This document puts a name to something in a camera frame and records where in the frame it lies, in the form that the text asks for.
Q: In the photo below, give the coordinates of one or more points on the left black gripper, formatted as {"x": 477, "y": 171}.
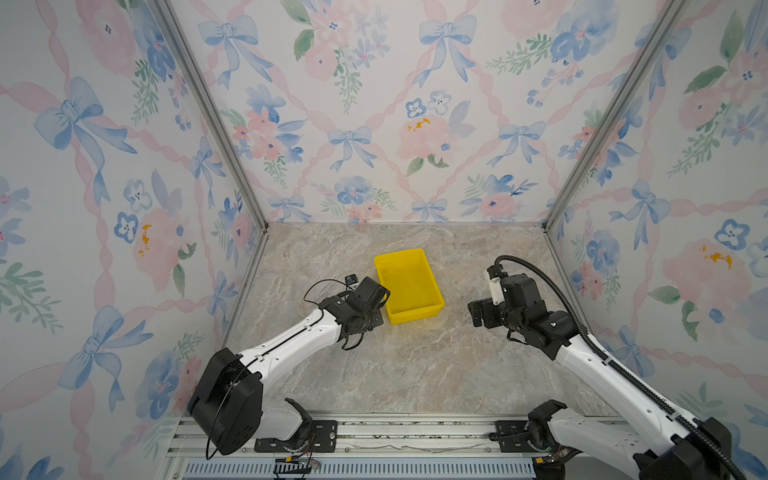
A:
{"x": 377, "y": 320}

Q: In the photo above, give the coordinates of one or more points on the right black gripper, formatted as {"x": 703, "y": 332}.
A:
{"x": 487, "y": 307}

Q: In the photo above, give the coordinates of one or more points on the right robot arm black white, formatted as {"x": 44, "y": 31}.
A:
{"x": 666, "y": 441}

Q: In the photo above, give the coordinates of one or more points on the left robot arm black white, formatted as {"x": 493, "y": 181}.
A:
{"x": 230, "y": 402}

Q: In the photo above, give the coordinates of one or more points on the yellow plastic bin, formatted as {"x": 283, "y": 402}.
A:
{"x": 414, "y": 292}

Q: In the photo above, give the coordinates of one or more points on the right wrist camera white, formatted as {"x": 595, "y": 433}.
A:
{"x": 495, "y": 287}

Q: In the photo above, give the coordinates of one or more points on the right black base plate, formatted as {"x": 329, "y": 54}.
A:
{"x": 524, "y": 436}

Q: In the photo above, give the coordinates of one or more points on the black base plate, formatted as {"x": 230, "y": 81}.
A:
{"x": 317, "y": 436}
{"x": 524, "y": 436}

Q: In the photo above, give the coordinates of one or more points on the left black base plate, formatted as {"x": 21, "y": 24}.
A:
{"x": 317, "y": 436}

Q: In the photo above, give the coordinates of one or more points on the aluminium mounting rail frame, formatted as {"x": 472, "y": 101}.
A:
{"x": 387, "y": 446}

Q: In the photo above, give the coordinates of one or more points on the left aluminium corner post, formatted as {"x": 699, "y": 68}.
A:
{"x": 180, "y": 47}

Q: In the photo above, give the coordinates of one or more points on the aluminium corner post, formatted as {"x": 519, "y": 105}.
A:
{"x": 180, "y": 47}
{"x": 658, "y": 36}

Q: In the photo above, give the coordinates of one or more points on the right aluminium corner post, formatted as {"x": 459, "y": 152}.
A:
{"x": 658, "y": 36}

